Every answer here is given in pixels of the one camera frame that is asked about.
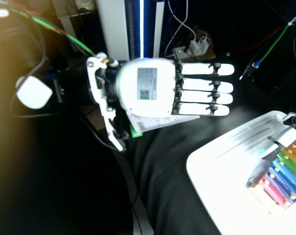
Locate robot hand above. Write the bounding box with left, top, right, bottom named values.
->
left=267, top=112, right=296, bottom=152
left=115, top=57, right=235, bottom=118

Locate rainbow wooden xylophone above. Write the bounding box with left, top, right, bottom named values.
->
left=247, top=137, right=296, bottom=212

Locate white plastic lid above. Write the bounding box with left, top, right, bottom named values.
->
left=186, top=110, right=296, bottom=235

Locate white power strip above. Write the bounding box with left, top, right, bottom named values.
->
left=173, top=46, right=212, bottom=59

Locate brown wooden board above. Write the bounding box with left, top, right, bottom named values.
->
left=169, top=52, right=216, bottom=63

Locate white plug charger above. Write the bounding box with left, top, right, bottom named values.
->
left=189, top=36, right=209, bottom=53

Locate white pillar with blue light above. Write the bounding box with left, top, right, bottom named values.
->
left=96, top=0, right=163, bottom=61

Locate black table cloth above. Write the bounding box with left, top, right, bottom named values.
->
left=108, top=58, right=296, bottom=235

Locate grey metal rack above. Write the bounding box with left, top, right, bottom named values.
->
left=51, top=0, right=99, bottom=52

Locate white cable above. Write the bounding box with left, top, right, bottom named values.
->
left=164, top=0, right=198, bottom=58

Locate red twisted wire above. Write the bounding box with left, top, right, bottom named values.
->
left=226, top=27, right=285, bottom=56
left=13, top=3, right=72, bottom=37

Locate green robot cable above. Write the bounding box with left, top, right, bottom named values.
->
left=245, top=13, right=296, bottom=68
left=3, top=4, right=97, bottom=57

